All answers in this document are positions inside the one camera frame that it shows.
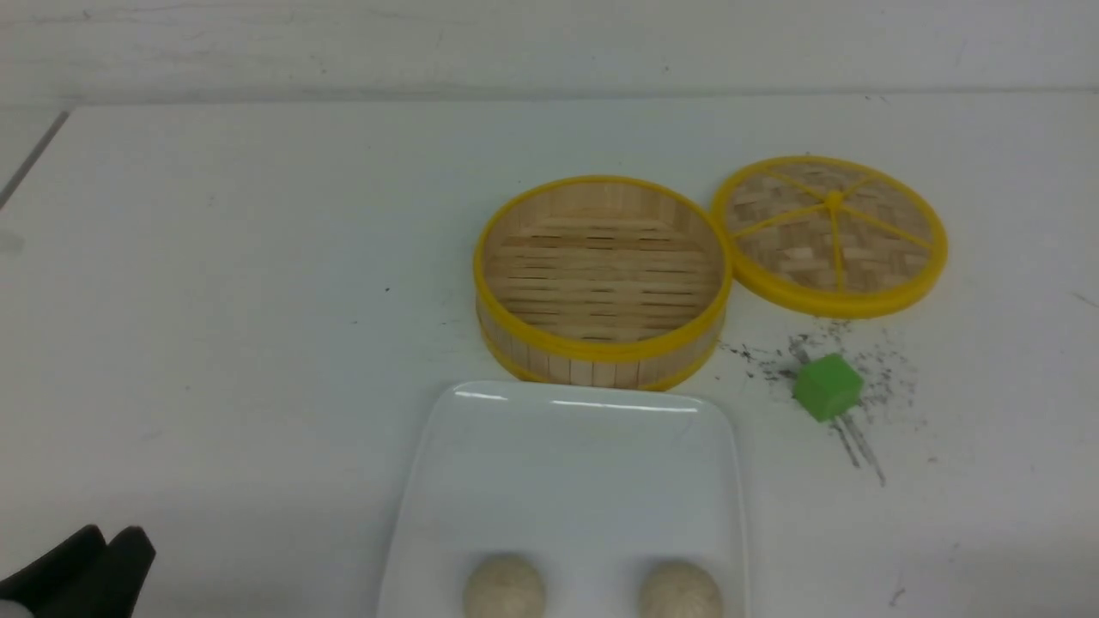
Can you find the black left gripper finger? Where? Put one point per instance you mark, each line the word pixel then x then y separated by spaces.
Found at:
pixel 39 583

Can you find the woven bamboo steamer lid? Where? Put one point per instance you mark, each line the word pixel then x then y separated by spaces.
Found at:
pixel 830 238

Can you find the white rectangular plate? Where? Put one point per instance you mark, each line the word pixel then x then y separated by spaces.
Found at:
pixel 594 487

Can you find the bamboo steamer basket yellow rim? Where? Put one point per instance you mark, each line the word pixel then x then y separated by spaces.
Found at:
pixel 602 281

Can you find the steamed bun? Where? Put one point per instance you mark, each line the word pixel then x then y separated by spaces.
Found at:
pixel 679 588
pixel 505 585

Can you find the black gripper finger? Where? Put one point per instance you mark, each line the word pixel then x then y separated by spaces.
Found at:
pixel 109 584

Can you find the green cube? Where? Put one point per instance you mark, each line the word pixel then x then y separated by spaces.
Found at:
pixel 828 387

